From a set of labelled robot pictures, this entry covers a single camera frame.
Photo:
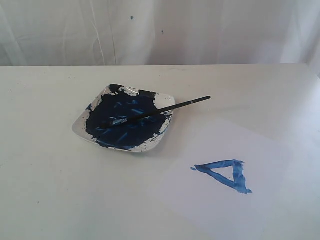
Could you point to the white plate with blue paint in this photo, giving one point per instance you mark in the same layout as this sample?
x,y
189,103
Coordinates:
x,y
117,102

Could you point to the black paintbrush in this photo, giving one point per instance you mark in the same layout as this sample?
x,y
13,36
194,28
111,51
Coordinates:
x,y
127,120

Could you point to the white paper sheet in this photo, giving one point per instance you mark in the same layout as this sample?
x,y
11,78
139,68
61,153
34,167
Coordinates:
x,y
234,184

